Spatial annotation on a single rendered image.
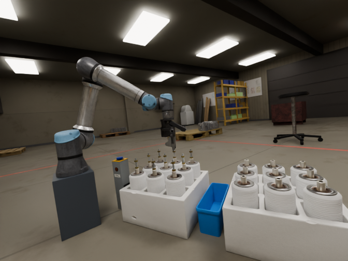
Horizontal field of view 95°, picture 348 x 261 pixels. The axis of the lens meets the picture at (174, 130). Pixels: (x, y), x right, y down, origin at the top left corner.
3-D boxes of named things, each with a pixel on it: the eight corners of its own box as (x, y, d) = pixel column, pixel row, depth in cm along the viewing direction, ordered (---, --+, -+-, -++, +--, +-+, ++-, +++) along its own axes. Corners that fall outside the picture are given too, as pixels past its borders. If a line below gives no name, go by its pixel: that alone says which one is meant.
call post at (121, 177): (126, 211, 99) (119, 161, 96) (117, 208, 102) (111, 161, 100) (133, 204, 105) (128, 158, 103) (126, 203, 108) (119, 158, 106)
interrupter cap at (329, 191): (342, 198, 48) (342, 196, 48) (309, 194, 51) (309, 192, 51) (331, 187, 55) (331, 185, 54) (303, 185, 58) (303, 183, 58)
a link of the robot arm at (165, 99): (158, 96, 106) (171, 94, 106) (160, 112, 106) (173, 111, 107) (158, 93, 98) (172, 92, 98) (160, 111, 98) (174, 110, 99)
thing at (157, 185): (164, 213, 80) (160, 178, 78) (146, 213, 82) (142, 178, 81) (169, 203, 89) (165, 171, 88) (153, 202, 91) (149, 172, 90)
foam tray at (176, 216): (187, 240, 70) (183, 200, 69) (122, 221, 88) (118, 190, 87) (210, 197, 104) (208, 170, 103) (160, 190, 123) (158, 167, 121)
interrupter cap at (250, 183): (254, 189, 59) (254, 187, 59) (232, 187, 62) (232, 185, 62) (254, 181, 65) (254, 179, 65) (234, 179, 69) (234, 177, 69)
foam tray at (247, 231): (370, 292, 44) (369, 231, 43) (225, 251, 63) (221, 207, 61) (320, 213, 79) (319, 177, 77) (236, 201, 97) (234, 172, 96)
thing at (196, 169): (205, 191, 99) (202, 162, 98) (192, 196, 94) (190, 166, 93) (196, 186, 107) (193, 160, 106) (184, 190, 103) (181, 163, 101)
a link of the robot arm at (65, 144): (51, 158, 80) (46, 132, 79) (67, 153, 94) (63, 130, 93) (75, 156, 81) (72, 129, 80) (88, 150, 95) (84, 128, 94)
